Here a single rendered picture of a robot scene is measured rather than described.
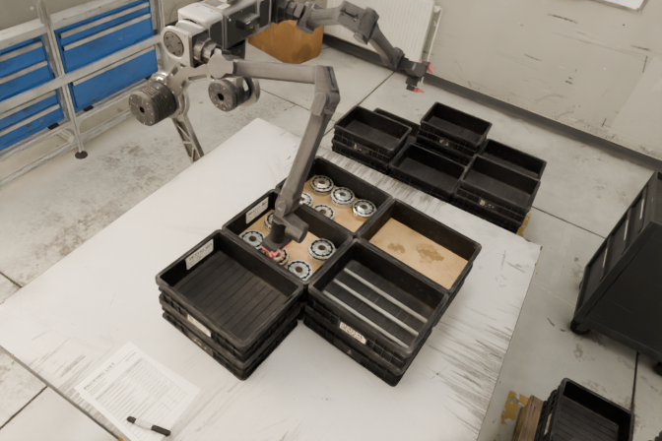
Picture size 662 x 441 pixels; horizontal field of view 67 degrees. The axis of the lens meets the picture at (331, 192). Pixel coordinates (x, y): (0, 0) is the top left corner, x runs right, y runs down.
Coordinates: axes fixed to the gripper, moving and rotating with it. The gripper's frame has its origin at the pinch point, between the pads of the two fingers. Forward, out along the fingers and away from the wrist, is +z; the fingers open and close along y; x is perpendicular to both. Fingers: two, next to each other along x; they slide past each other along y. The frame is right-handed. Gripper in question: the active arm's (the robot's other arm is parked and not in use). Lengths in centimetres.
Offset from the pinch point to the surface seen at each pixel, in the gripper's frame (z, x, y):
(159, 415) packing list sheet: 16, -8, -61
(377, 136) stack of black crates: 42, 33, 141
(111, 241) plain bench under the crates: 20, 60, -28
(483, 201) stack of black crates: 34, -44, 128
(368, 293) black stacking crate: 2.4, -35.3, 11.0
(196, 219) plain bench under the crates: 19.9, 45.3, 3.3
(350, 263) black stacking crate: 3.3, -22.1, 18.1
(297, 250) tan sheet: 4.1, -3.2, 9.3
